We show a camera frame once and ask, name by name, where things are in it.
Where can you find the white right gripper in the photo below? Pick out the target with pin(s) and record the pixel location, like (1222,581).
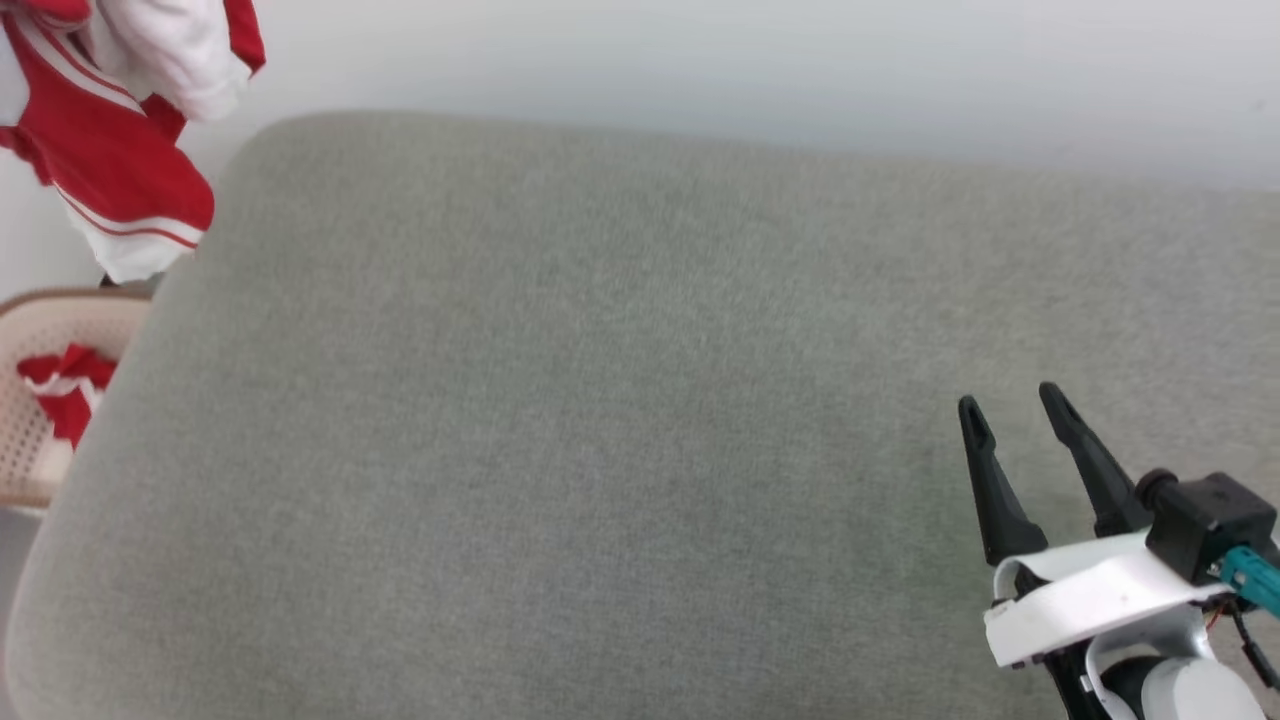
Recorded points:
(1090,595)

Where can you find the red and white jersey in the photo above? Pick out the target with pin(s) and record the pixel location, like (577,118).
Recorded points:
(110,150)

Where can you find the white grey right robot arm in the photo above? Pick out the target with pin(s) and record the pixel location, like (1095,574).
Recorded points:
(1190,690)

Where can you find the red and white crumpled garment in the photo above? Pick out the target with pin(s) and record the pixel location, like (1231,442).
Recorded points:
(68,395)

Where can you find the grey-green fabric sofa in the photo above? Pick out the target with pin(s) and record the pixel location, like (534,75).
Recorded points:
(600,420)

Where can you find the beige woven laundry basket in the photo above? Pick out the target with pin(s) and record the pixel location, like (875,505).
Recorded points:
(40,325)

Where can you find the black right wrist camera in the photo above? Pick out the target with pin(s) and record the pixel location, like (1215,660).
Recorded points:
(1205,520)

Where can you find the teal right camera connector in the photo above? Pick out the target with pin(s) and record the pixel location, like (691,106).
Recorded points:
(1258,580)

